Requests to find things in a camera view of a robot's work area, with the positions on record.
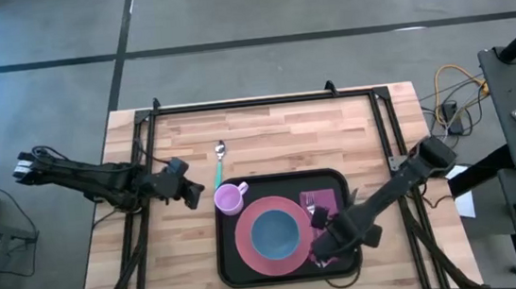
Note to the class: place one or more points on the black aluminium rig frame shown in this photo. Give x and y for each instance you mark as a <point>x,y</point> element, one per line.
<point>258,102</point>

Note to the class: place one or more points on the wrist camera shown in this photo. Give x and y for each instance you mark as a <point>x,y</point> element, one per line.
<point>177,165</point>
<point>320,216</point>

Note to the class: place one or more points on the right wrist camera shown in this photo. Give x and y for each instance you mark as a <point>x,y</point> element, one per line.
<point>320,216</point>

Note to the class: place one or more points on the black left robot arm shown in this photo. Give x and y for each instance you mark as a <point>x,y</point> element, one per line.
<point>90,177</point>

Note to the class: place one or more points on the white paper sheet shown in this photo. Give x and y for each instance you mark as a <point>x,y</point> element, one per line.
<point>464,200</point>

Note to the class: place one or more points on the black power adapter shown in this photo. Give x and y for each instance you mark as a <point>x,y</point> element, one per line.
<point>452,117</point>

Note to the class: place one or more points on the blue bowl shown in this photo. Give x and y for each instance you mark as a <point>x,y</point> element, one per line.
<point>275,235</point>

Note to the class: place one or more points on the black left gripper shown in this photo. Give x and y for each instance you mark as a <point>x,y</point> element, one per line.
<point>167,184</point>

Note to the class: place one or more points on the purple cloth napkin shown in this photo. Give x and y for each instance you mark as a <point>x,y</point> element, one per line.
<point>325,199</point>

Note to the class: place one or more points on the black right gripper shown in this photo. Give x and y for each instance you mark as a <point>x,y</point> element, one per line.
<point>349,233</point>

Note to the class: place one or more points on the pink plate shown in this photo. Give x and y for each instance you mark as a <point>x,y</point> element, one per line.
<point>249,254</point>

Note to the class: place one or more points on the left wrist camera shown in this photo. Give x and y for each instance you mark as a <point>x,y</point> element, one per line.
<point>177,165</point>

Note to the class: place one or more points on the black plastic tray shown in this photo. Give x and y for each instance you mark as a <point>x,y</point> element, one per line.
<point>232,270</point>

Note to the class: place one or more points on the light purple mug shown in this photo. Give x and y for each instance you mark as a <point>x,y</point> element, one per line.
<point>229,199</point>

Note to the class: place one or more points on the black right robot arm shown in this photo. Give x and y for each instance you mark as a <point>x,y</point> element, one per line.
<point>403,178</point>

